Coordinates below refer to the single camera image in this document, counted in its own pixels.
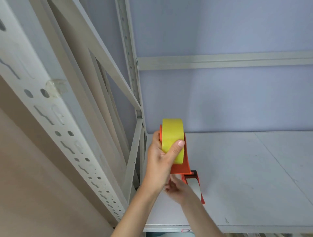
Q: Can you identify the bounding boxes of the white perforated rack upright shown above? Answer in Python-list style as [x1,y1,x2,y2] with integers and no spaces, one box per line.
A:
[0,0,129,223]
[114,0,148,134]

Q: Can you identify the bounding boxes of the white rack cross beam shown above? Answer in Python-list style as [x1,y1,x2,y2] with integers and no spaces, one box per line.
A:
[136,50,313,71]

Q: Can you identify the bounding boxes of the clear tape piece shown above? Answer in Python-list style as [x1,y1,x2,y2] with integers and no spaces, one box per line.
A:
[45,78,68,99]

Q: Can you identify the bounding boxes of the yellow tape roll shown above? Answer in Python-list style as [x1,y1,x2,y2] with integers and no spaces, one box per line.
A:
[162,118,185,165]

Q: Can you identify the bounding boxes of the person's right hand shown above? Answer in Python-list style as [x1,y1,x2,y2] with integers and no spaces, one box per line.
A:
[164,174,203,207]

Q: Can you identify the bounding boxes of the person's left hand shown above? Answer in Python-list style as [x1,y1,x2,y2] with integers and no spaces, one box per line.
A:
[142,131,185,194]

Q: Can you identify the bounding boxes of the person's right forearm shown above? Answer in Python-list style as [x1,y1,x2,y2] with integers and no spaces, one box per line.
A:
[181,201,224,237]

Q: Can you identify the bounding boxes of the orange tape dispenser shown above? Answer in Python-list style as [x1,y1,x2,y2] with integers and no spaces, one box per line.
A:
[159,125,206,205]

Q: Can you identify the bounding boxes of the white rack diagonal brace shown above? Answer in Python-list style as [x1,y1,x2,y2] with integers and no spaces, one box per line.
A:
[48,0,143,111]

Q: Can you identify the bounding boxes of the person's left forearm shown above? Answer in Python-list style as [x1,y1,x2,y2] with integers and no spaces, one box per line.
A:
[111,185,164,237]

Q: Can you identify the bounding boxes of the white rack shelf board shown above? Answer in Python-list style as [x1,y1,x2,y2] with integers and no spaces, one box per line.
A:
[142,131,313,233]

